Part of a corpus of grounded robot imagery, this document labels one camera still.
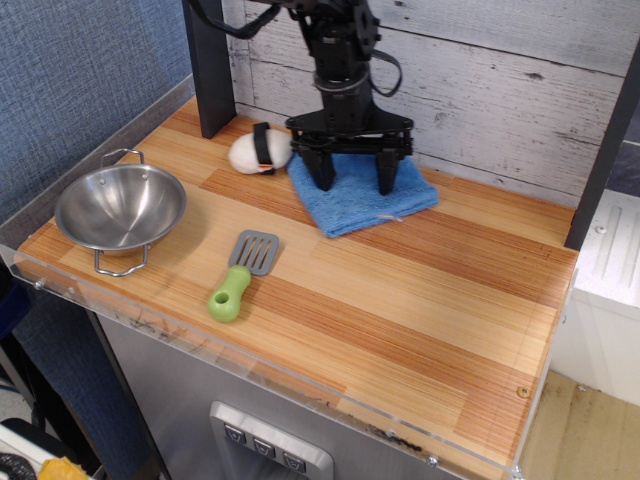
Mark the steel bowl with handles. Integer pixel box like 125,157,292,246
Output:
54,148,187,278

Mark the dark grey left post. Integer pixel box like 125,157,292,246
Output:
182,1,236,139

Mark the white side cabinet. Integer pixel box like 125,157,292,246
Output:
548,188,640,407

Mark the stainless steel cabinet front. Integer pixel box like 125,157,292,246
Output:
97,315,452,479

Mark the dark grey right post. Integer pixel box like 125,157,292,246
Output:
564,0,640,251

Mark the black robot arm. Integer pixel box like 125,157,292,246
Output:
274,1,413,195

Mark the white plush sushi toy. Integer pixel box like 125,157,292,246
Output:
228,122,293,175

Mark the blue towel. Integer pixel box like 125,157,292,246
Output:
287,154,439,238

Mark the green handled grey spatula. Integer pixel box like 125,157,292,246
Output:
207,230,280,323

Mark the dark grey post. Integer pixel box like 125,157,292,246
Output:
564,0,640,251
182,1,236,139

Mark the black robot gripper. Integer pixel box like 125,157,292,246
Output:
286,90,413,195

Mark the clear acrylic edge guard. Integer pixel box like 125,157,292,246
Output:
4,233,577,479

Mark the silver dispenser button panel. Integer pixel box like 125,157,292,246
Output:
209,401,334,479

